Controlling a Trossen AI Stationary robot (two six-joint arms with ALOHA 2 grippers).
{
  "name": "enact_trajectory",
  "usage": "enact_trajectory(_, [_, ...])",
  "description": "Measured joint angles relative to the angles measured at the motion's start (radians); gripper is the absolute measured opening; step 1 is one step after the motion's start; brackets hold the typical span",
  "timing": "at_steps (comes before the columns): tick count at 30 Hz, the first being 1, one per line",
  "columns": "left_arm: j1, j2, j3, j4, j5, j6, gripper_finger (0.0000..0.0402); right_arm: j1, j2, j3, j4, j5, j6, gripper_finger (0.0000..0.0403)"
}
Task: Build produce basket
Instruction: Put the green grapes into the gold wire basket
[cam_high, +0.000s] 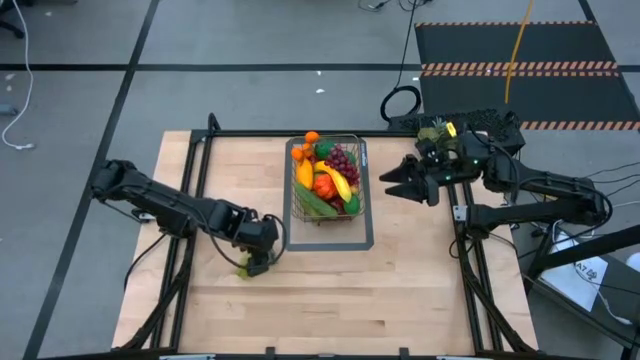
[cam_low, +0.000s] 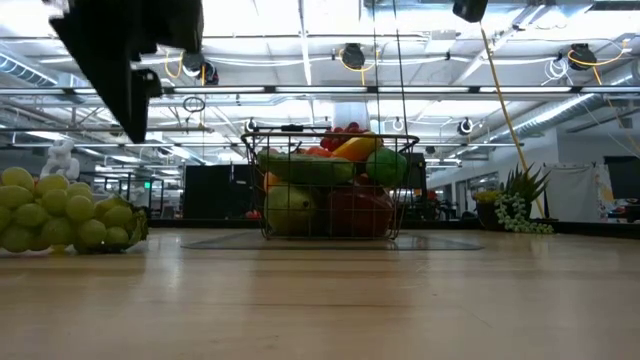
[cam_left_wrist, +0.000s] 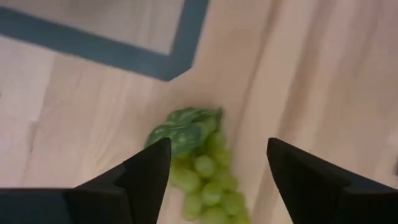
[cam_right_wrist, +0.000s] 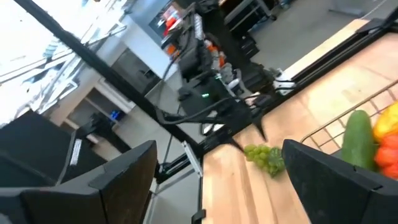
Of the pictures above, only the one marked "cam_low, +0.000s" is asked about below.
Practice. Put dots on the green grape bunch with leaf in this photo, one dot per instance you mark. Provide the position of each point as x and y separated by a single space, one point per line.
55 215

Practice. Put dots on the black partition panel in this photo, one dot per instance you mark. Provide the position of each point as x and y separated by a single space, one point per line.
220 190

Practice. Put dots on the black computer tower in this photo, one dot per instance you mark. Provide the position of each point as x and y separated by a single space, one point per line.
417 170

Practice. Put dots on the spiky green potted plant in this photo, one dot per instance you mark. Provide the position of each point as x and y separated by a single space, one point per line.
525 182

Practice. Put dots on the white humanoid robot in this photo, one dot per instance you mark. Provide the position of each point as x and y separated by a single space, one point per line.
61 160

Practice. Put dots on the trailing pale green plant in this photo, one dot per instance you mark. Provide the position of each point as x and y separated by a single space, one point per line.
515 215

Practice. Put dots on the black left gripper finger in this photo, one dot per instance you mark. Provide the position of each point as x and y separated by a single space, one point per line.
125 100

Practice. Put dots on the white hanging cloth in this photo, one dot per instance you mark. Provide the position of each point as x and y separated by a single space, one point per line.
575 192

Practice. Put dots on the green plastic lime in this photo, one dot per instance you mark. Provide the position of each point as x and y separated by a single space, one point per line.
386 166

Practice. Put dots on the yellow banana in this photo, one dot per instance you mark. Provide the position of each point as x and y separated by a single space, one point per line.
357 149

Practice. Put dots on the red grape bunch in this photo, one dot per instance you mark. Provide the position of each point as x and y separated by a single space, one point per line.
345 132

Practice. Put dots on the dark plant pot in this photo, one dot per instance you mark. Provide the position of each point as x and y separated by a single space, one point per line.
487 212

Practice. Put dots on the silver air duct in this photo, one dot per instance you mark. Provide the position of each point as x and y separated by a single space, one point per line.
25 70
575 107

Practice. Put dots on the green cucumber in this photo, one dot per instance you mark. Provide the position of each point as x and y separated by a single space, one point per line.
305 170

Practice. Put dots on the green pear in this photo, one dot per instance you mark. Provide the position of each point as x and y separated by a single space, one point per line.
290 210

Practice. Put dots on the long ceiling light bar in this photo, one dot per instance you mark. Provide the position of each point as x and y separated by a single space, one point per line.
300 89

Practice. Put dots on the black aluminium table frame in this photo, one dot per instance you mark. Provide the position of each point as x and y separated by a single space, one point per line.
590 227

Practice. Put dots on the dark red glossy fruit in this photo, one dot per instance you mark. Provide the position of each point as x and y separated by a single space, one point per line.
360 210

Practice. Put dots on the black box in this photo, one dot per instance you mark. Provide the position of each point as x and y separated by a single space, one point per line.
622 175

